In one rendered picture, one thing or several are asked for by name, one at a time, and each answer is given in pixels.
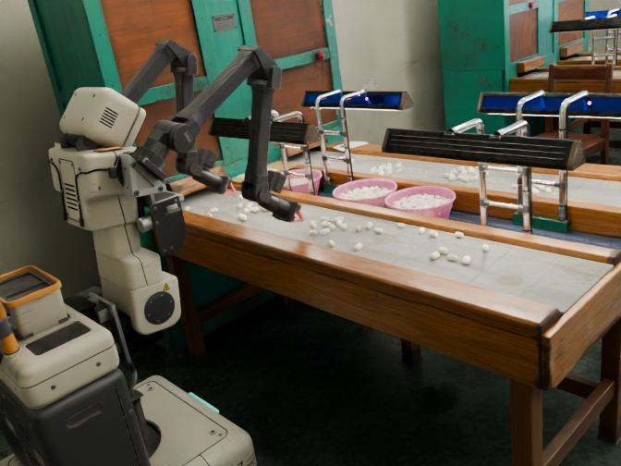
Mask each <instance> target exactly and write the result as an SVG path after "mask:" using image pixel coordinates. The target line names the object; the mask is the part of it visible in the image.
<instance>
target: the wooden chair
mask: <svg viewBox="0 0 621 466"><path fill-rule="evenodd" d="M613 75H614V63H607V64H606V65H558V66H556V65H555V64H549V75H548V89H547V92H554V83H555V80H605V84H604V93H612V87H613ZM553 123H554V116H545V133H541V134H539V135H537V136H534V137H540V138H555V139H559V132H557V131H554V132H553ZM609 123H610V117H602V124H601V135H591V134H579V133H568V138H569V139H570V140H580V141H581V144H582V147H583V150H584V153H585V156H586V158H587V157H589V156H591V155H593V154H595V153H598V152H599V151H601V165H609Z"/></svg>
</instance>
